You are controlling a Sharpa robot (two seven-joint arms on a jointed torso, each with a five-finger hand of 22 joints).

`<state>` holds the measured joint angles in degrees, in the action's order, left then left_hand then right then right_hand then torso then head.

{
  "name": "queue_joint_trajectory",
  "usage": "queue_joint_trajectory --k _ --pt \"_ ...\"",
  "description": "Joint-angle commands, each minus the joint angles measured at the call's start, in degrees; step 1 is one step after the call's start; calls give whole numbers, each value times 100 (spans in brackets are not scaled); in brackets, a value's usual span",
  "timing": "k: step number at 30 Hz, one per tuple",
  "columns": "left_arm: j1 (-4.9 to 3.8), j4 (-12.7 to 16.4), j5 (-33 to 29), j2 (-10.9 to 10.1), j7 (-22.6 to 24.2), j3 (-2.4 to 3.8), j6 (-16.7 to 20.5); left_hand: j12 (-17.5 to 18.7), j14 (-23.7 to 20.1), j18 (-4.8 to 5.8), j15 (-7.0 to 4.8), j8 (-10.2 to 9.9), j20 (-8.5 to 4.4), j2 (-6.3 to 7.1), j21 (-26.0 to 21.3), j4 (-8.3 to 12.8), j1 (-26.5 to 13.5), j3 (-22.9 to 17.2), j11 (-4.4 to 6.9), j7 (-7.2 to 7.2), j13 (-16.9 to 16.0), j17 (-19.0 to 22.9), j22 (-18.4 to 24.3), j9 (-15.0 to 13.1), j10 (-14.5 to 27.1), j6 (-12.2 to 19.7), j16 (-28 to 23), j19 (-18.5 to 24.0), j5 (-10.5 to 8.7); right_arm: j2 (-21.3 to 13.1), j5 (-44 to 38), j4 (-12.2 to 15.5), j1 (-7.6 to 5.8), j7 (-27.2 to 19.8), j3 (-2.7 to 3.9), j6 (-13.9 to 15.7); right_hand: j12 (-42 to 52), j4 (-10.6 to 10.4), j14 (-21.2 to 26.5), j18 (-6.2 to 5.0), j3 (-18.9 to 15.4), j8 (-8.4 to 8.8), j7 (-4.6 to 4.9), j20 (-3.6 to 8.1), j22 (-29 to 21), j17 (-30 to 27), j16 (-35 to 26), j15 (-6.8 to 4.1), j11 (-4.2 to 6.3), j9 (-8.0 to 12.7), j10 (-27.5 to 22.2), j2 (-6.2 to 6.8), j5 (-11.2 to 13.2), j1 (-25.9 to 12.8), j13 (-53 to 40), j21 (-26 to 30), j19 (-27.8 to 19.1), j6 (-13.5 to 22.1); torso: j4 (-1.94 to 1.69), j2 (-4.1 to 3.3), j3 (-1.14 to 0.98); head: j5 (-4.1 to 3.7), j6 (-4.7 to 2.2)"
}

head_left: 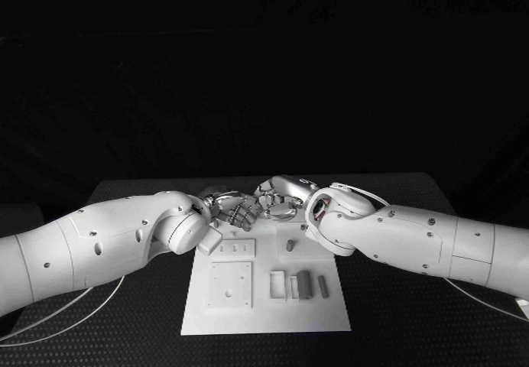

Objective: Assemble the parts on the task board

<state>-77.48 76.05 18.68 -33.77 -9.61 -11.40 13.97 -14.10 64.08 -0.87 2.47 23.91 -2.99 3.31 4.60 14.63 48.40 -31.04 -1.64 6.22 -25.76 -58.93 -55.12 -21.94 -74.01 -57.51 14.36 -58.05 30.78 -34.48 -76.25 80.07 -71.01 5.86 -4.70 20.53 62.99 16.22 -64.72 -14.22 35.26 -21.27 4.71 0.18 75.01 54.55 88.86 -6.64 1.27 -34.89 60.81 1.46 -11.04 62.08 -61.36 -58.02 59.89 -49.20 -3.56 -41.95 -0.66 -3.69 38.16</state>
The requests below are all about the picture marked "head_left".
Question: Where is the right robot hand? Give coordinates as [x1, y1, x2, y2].
[252, 174, 321, 222]

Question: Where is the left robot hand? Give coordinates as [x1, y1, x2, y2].
[196, 185, 259, 232]

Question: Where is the white task board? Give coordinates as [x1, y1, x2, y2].
[180, 213, 353, 336]

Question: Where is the white cable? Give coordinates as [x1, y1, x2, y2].
[0, 274, 127, 349]
[0, 284, 96, 342]
[330, 182, 392, 208]
[442, 277, 529, 323]

